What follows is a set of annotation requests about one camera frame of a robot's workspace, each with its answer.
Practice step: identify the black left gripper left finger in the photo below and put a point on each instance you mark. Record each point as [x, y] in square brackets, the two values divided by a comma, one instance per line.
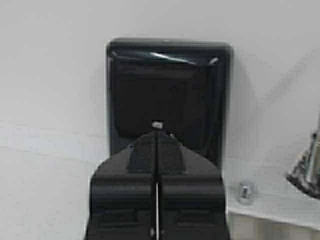
[122, 194]

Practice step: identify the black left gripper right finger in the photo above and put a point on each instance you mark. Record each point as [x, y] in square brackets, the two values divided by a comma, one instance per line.
[192, 194]

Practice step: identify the black white patterned cloth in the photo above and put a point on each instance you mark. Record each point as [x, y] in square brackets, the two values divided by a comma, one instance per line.
[305, 173]

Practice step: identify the small chrome knob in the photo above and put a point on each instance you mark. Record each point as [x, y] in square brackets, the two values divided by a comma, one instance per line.
[245, 192]

